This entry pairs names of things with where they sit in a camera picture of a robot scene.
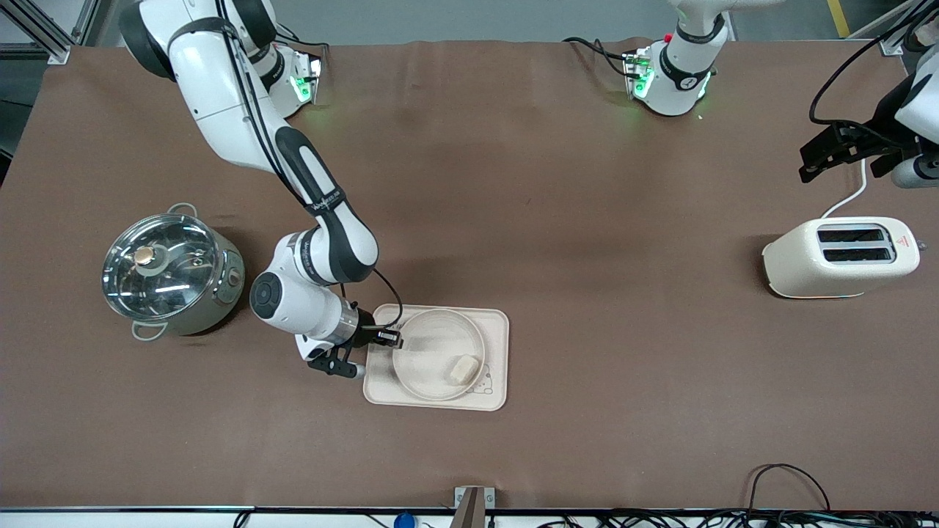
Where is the glass pot lid with knob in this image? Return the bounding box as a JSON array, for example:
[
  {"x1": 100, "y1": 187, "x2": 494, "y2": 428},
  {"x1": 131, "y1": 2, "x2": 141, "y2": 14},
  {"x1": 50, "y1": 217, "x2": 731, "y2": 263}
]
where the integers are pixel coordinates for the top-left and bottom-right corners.
[{"x1": 101, "y1": 214, "x2": 221, "y2": 322}]

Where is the black left base cable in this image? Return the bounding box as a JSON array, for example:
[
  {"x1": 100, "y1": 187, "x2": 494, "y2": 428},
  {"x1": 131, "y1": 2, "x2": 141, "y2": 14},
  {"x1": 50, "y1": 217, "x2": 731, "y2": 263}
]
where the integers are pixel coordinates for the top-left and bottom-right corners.
[{"x1": 563, "y1": 37, "x2": 633, "y2": 78}]

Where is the round cream plate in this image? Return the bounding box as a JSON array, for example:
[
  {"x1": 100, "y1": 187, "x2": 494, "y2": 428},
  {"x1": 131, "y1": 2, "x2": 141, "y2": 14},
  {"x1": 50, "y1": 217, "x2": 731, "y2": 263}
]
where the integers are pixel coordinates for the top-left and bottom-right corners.
[{"x1": 392, "y1": 309, "x2": 486, "y2": 402}]

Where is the cream tray with bear print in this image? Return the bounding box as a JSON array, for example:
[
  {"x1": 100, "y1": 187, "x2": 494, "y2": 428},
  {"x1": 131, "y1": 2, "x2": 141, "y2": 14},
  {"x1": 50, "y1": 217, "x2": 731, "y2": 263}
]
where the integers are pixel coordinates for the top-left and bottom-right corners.
[{"x1": 363, "y1": 304, "x2": 510, "y2": 411}]

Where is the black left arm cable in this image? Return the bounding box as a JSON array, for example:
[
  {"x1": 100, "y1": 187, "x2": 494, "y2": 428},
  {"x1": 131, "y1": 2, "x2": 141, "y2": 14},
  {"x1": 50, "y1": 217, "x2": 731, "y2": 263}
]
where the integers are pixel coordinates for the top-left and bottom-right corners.
[{"x1": 809, "y1": 11, "x2": 921, "y2": 129}]

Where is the steel pot with grey handles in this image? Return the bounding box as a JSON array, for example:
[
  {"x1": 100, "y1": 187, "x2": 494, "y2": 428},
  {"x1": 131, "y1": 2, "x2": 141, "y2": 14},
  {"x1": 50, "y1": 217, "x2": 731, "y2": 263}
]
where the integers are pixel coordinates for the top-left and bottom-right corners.
[{"x1": 101, "y1": 203, "x2": 246, "y2": 342}]

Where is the white toaster power cable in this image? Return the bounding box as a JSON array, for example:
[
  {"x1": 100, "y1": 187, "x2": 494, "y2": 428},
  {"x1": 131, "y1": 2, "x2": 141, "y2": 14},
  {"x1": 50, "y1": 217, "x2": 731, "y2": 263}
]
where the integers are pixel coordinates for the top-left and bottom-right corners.
[{"x1": 820, "y1": 158, "x2": 869, "y2": 219}]

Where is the black base cable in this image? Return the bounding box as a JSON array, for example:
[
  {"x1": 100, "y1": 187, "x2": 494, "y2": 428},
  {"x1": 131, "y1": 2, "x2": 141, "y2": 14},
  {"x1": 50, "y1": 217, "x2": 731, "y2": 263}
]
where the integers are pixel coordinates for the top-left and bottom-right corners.
[
  {"x1": 277, "y1": 26, "x2": 329, "y2": 52},
  {"x1": 563, "y1": 37, "x2": 633, "y2": 78}
]

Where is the white two-slot toaster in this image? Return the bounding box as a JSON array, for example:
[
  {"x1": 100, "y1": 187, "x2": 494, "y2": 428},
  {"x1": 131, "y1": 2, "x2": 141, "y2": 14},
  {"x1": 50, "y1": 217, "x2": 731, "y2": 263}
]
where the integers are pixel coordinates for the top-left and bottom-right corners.
[{"x1": 761, "y1": 216, "x2": 922, "y2": 299}]

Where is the aluminium table edge bracket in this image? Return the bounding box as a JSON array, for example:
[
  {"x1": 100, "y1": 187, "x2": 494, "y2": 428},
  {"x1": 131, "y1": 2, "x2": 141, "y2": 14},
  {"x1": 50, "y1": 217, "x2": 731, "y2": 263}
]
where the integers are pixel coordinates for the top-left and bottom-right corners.
[{"x1": 453, "y1": 485, "x2": 497, "y2": 528}]

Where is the black floor cable bundle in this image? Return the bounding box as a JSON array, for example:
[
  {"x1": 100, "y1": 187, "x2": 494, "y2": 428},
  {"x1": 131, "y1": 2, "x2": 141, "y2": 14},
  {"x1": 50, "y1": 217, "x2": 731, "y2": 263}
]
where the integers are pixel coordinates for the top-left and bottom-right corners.
[{"x1": 539, "y1": 510, "x2": 939, "y2": 528}]

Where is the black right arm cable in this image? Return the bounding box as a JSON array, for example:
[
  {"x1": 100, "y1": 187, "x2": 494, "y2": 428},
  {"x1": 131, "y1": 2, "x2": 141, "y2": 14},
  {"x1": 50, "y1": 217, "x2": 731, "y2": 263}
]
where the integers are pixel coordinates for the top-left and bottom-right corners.
[{"x1": 213, "y1": 15, "x2": 404, "y2": 331}]

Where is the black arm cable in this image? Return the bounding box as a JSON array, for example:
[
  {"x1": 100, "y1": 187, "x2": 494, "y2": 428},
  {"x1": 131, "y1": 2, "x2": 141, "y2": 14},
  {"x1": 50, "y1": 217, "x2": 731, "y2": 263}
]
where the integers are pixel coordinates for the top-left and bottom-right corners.
[
  {"x1": 809, "y1": 11, "x2": 921, "y2": 129},
  {"x1": 213, "y1": 15, "x2": 404, "y2": 331}
]

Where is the black looped floor cable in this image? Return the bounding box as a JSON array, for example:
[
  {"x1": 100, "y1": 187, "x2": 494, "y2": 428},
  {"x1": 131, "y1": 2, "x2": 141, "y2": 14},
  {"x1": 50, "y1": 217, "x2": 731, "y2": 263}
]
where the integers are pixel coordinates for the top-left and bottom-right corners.
[{"x1": 747, "y1": 463, "x2": 831, "y2": 514}]

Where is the brown table cover mat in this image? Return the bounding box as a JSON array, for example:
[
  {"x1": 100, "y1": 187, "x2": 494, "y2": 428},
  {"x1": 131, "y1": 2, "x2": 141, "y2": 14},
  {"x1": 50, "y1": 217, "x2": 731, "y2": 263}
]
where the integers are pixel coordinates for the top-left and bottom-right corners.
[{"x1": 0, "y1": 37, "x2": 939, "y2": 512}]

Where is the black right base cable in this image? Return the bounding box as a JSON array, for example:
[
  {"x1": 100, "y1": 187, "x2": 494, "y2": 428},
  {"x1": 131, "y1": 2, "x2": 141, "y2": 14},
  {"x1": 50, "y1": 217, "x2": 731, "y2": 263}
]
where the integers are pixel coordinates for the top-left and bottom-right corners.
[{"x1": 277, "y1": 26, "x2": 329, "y2": 52}]

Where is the aluminium frame extrusion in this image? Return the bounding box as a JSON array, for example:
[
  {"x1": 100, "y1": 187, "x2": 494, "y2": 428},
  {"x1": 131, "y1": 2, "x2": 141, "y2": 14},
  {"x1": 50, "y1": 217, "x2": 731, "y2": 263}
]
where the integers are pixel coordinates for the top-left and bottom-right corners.
[
  {"x1": 847, "y1": 0, "x2": 929, "y2": 56},
  {"x1": 0, "y1": 0, "x2": 100, "y2": 65}
]

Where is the white half-round bun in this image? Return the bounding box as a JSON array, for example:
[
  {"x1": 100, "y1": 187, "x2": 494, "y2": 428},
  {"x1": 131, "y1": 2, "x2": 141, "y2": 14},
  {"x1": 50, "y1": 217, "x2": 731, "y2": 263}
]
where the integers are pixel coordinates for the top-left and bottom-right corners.
[{"x1": 444, "y1": 355, "x2": 480, "y2": 384}]

